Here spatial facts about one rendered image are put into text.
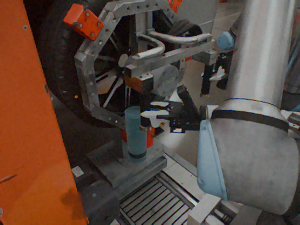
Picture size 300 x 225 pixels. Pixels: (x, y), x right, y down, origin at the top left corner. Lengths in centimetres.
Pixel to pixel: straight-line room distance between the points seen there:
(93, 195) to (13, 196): 56
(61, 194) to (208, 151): 39
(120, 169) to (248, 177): 110
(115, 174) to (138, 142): 44
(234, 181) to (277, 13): 26
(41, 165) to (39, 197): 9
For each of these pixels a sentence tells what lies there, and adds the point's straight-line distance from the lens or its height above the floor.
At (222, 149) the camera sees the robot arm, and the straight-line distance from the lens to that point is 34.
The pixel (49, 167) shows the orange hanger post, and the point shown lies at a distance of 54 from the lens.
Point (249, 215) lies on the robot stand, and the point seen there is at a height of 82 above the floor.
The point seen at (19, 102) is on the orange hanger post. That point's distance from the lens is 44.
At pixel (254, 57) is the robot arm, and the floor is 113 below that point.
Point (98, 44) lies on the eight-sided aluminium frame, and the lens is 83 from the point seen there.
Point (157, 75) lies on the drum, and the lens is 85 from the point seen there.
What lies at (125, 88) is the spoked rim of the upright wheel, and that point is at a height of 73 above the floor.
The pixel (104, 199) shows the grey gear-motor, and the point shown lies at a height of 40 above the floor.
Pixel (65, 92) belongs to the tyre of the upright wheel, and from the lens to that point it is 93.
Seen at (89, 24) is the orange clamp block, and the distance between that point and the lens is 80.
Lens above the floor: 125
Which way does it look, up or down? 34 degrees down
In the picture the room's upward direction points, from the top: straight up
